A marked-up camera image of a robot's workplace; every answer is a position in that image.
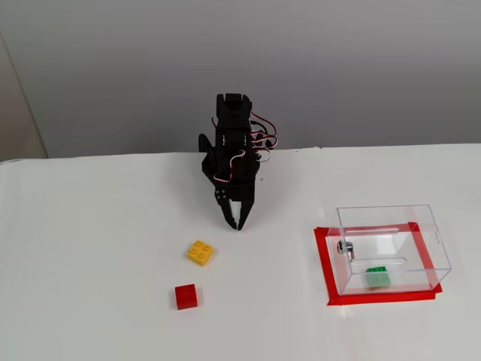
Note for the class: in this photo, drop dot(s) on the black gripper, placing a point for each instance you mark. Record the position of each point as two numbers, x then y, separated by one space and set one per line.
240 195

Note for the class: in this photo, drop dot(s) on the green lego brick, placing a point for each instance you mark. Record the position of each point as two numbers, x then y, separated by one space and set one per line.
379 279

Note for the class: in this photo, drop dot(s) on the red base mat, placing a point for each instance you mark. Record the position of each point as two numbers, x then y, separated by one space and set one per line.
376 299

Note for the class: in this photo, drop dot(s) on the silver cam lock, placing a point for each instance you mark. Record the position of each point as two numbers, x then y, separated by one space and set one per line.
345 249

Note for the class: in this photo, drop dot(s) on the transparent plastic box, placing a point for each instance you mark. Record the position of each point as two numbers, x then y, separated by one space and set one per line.
391 252

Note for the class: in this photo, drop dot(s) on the yellow lego brick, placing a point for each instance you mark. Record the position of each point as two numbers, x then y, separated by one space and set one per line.
201 253

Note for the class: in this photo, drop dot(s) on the red lego brick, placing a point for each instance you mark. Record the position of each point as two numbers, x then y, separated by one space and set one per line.
186 297

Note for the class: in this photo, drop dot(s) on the black table clamp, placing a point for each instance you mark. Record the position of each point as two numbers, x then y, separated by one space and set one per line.
204 144

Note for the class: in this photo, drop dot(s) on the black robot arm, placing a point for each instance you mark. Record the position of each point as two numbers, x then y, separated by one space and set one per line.
233 124

